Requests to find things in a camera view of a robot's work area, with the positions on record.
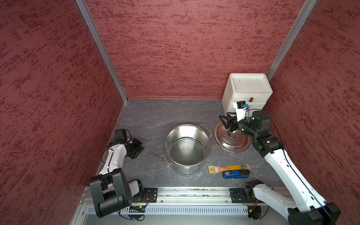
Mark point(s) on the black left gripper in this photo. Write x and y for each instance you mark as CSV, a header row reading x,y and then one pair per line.
x,y
139,148

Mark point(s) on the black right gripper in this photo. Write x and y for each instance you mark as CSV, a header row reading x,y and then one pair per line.
x,y
228,123

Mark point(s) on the steel pot lid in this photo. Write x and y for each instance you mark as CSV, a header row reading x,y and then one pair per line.
x,y
235,142

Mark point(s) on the stainless steel pot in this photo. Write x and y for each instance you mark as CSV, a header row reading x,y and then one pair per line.
x,y
187,147

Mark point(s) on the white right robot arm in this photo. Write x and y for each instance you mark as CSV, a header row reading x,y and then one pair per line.
x,y
308,206

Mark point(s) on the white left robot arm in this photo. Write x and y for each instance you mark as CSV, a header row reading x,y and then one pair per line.
x,y
110,190

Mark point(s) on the white three-drawer box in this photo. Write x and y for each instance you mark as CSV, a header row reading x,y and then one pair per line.
x,y
253,88

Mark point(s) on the orange packaged tool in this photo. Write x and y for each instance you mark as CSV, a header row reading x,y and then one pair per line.
x,y
220,169

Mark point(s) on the blue box cutter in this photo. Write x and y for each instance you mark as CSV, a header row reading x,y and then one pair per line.
x,y
236,174

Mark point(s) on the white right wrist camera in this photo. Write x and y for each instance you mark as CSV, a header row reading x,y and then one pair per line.
x,y
241,109

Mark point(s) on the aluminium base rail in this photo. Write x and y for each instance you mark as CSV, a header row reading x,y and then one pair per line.
x,y
191,196

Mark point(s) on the white perforated cable duct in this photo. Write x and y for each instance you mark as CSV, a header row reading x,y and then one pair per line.
x,y
202,210

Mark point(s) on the aluminium corner post right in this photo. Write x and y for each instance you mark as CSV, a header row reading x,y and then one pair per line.
x,y
295,29

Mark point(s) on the aluminium corner post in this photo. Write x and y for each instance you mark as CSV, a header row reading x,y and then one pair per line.
x,y
84,9
295,29

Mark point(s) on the aluminium corner post left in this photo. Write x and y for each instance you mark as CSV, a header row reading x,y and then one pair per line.
x,y
84,9

